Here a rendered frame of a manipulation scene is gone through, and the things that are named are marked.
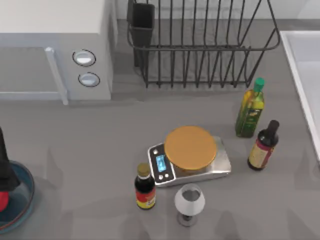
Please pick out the dark bottle red label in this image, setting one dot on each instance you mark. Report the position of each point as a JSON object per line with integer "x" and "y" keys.
{"x": 262, "y": 150}

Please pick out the white sink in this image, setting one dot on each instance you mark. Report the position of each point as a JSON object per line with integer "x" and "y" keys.
{"x": 303, "y": 75}

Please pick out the silver kitchen scale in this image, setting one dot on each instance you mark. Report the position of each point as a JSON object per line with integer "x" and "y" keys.
{"x": 215, "y": 170}

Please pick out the dark sauce bottle gold cap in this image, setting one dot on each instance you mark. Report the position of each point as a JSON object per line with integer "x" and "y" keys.
{"x": 145, "y": 190}

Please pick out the blue bowl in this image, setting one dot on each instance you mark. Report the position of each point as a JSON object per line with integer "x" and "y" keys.
{"x": 23, "y": 197}

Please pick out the red object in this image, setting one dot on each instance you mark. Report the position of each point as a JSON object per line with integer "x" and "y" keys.
{"x": 3, "y": 201}

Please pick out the large white microwave knob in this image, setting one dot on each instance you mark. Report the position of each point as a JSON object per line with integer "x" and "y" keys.
{"x": 84, "y": 58}

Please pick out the clear wine glass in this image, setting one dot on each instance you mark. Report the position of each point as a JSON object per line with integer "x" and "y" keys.
{"x": 189, "y": 200}

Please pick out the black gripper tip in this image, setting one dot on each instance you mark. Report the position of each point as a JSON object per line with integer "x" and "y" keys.
{"x": 5, "y": 170}

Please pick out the black cutlery holder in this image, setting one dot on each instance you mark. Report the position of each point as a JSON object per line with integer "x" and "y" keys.
{"x": 142, "y": 20}

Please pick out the green oil bottle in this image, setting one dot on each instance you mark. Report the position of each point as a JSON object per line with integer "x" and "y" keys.
{"x": 250, "y": 112}

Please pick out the small white microwave knob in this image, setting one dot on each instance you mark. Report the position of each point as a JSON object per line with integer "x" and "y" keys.
{"x": 88, "y": 79}

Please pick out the pale microwave oven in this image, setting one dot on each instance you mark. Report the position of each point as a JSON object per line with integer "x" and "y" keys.
{"x": 100, "y": 20}

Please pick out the orange round scale plate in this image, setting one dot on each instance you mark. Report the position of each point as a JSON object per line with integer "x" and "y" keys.
{"x": 190, "y": 147}

